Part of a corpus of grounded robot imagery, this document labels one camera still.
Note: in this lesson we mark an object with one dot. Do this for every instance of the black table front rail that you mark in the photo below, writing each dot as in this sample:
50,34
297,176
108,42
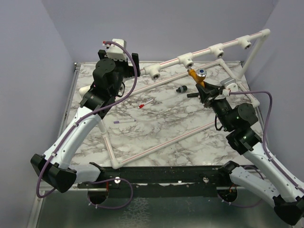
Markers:
160,182

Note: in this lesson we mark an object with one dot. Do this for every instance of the purple capped white marker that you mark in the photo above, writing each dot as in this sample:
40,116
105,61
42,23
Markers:
124,121

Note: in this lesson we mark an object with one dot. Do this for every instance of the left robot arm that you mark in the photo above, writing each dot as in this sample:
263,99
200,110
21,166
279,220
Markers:
53,166

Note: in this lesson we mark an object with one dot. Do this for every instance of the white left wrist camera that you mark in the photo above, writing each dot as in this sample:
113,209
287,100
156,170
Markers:
114,52

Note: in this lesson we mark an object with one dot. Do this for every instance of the white pipe frame with tees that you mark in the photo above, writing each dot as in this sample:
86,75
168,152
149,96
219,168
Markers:
172,130

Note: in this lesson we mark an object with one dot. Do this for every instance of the orange water faucet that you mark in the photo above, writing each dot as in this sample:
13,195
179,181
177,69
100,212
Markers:
198,75

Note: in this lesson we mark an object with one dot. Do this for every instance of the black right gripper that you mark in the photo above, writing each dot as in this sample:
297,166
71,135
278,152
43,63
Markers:
211,91

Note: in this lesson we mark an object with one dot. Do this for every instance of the small black knob fitting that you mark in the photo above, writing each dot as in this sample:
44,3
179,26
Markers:
181,89

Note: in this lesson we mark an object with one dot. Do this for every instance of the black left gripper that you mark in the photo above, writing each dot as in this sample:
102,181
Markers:
129,69

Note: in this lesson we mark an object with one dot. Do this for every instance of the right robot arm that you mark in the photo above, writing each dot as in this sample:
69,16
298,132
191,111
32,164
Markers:
283,191

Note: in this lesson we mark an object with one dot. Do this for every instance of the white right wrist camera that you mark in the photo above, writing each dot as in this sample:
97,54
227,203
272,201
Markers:
230,85

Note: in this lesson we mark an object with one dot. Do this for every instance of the red capped white marker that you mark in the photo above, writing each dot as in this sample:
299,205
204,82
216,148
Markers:
142,105

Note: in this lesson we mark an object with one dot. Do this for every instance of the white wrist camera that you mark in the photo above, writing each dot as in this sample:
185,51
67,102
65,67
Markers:
114,52
230,85

